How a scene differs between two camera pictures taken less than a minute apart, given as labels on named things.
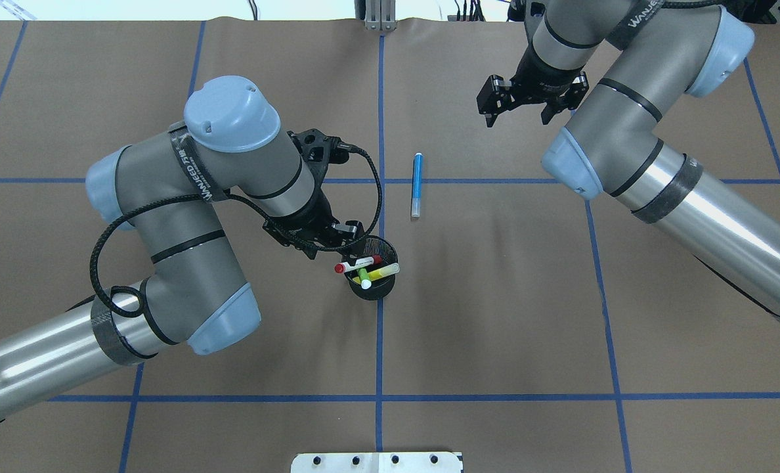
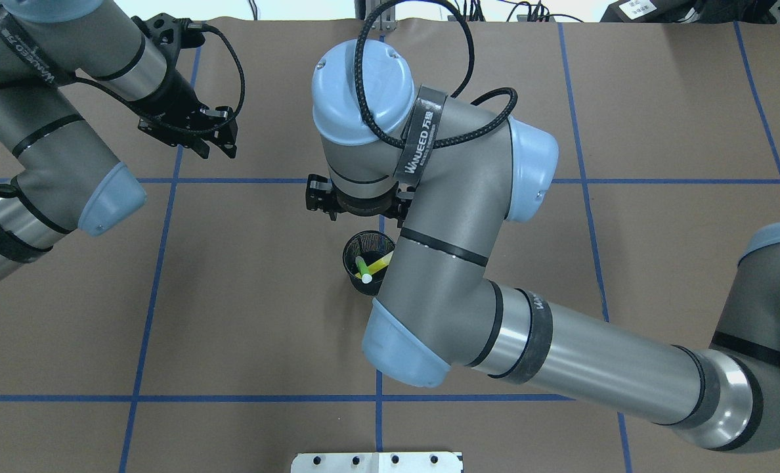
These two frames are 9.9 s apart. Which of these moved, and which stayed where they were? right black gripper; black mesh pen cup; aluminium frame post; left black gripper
Moved: left black gripper; right black gripper
Stayed: black mesh pen cup; aluminium frame post
